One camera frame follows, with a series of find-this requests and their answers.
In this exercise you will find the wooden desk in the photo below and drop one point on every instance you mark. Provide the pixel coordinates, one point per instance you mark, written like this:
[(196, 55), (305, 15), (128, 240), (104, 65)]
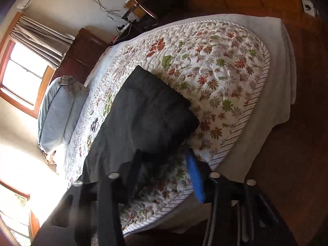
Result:
[(143, 7)]

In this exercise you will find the wooden framed window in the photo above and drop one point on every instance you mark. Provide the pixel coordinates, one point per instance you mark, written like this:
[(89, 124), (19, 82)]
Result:
[(15, 210)]

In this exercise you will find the black pants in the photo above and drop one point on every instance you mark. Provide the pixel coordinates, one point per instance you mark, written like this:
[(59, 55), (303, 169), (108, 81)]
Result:
[(148, 112)]

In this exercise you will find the dark wooden cabinet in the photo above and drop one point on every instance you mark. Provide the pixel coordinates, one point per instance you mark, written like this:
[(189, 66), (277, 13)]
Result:
[(82, 53)]

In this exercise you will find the patterned cloth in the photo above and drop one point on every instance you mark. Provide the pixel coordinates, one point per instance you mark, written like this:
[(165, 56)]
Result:
[(50, 158)]

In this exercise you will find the blue pillow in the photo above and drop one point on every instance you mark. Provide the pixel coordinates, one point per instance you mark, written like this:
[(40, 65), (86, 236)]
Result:
[(56, 115)]

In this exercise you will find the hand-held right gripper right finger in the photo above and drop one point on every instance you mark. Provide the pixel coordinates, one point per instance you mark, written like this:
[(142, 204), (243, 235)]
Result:
[(196, 182)]

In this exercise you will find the wooden window with mullions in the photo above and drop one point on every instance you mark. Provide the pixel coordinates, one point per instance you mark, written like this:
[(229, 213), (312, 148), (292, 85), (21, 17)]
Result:
[(23, 76)]

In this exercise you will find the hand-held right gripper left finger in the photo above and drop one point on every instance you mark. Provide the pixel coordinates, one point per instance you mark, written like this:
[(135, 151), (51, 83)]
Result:
[(133, 176)]

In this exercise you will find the grey pleated curtain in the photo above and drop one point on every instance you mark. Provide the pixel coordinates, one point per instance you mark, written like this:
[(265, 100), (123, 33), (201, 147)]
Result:
[(43, 41)]

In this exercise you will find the floral quilt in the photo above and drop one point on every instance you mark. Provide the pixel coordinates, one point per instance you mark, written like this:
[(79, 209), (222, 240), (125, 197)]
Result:
[(217, 64)]

